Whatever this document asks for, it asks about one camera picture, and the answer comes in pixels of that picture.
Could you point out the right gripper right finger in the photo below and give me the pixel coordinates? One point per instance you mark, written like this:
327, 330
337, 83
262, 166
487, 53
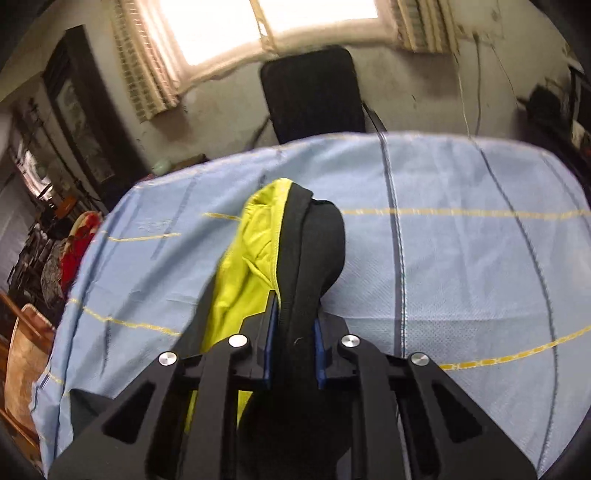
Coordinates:
407, 418

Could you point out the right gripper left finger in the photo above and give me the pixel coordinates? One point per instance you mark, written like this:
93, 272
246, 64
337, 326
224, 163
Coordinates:
178, 419

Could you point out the black yellow sweatshirt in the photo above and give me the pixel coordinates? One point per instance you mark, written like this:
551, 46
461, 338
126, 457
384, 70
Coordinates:
293, 245

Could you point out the wooden chair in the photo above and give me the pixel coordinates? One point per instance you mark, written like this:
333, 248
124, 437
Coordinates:
23, 359

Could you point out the light blue checked bedsheet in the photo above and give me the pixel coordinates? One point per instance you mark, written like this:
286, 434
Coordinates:
474, 251

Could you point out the red floral blanket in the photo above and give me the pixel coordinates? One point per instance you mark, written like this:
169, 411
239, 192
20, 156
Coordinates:
81, 235

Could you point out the black office chair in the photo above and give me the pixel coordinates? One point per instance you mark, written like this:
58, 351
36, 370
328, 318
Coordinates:
315, 93

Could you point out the left beige curtain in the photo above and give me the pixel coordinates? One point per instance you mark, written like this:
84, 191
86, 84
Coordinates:
145, 60

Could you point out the beige curtain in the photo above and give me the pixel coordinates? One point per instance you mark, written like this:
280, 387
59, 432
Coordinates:
426, 26
145, 60

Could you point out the right beige curtain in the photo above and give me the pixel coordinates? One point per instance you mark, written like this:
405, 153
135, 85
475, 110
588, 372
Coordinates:
426, 26

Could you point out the bright window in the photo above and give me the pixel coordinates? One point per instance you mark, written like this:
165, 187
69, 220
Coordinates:
200, 40

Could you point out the dark framed wall painting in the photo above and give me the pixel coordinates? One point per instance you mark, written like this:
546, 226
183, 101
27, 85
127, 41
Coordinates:
88, 119

